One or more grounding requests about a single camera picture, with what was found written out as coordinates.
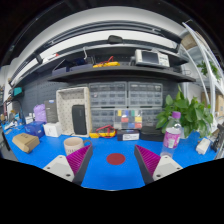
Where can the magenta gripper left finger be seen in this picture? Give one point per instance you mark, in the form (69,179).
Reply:
(72,167)

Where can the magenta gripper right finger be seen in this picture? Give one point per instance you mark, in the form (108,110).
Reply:
(152,166)

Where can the beige ceramic mug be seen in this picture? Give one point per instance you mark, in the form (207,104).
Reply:
(73,144)

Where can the black flat case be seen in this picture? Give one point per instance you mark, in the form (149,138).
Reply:
(151,134)

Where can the red round marker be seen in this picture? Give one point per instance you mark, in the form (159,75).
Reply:
(115,159)

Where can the blue work mat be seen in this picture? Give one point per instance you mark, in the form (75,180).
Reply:
(113,165)

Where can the clear bottle with pink cap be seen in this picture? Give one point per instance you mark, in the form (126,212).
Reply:
(172,135)

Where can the small white box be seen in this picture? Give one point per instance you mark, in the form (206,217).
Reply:
(53,129)

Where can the black box white label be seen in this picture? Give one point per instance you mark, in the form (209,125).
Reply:
(127,135)

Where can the yellow multimeter with leads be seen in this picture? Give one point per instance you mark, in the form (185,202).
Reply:
(107,131)

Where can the white power adapter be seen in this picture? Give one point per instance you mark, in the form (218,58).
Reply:
(203,146)

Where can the cardboard box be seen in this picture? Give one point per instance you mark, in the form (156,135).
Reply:
(26,142)

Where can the blue plastic box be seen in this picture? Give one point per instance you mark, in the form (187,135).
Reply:
(35,128)

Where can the dark grey box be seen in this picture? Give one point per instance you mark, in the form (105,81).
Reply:
(51,111)

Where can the black rectangular speaker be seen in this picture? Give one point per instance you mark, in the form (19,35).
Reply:
(79,121)

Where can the lower drawer organizer coloured parts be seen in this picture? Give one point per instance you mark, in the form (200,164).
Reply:
(131,118)

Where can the green potted plant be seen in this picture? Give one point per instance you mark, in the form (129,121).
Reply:
(195,116)

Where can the purple plastic bag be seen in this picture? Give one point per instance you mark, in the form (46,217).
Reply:
(40,113)

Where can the beige perforated tray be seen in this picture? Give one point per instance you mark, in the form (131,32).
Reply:
(65,99)

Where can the right upper drawer organizer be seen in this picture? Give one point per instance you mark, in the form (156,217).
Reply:
(145,94)

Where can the drawer organizer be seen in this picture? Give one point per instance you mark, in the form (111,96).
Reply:
(108,94)
(145,94)

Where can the left upper drawer organizer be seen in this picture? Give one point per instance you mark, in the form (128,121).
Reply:
(108,94)

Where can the white oscilloscope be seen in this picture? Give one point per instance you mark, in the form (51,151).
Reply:
(152,58)

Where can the yellow tool on shelf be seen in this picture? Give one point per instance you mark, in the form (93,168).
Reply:
(109,63)

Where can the white metal rack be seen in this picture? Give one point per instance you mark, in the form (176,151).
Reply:
(206,68)

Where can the dark wall shelf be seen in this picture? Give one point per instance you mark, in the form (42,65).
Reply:
(60,66)

